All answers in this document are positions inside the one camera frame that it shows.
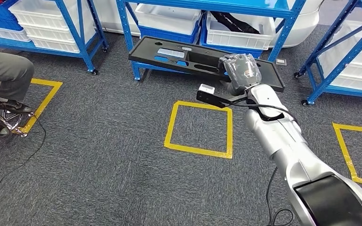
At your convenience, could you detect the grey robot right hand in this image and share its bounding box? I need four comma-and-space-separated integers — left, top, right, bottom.
217, 53, 262, 97

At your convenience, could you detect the black plastic mounting plate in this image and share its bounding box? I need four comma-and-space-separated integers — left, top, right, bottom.
128, 36, 286, 93

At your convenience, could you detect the black part in crate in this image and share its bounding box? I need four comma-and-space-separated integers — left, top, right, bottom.
210, 11, 261, 35

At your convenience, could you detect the blue metal shelf rack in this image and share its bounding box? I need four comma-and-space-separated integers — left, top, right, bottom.
0, 0, 109, 76
115, 0, 308, 82
293, 0, 362, 107

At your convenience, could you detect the blue plastic crate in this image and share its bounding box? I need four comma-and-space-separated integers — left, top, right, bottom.
199, 12, 264, 59
137, 24, 201, 44
0, 0, 24, 32

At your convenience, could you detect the yellow floor tape square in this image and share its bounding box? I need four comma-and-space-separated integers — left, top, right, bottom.
164, 100, 233, 159
332, 122, 362, 188
0, 78, 64, 135

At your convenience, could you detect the person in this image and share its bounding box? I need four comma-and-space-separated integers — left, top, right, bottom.
0, 28, 35, 138

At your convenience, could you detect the chrome wheeled stool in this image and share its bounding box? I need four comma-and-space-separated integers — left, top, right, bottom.
0, 99, 29, 149

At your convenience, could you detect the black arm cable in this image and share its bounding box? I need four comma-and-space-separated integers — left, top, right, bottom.
230, 101, 299, 124

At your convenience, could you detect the wrist camera with black bracket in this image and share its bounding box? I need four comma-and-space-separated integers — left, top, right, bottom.
196, 83, 250, 109

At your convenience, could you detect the black hanging cable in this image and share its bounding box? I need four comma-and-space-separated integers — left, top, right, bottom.
265, 167, 296, 226

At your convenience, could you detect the black floor cable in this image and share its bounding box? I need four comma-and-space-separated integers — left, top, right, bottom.
0, 115, 47, 226

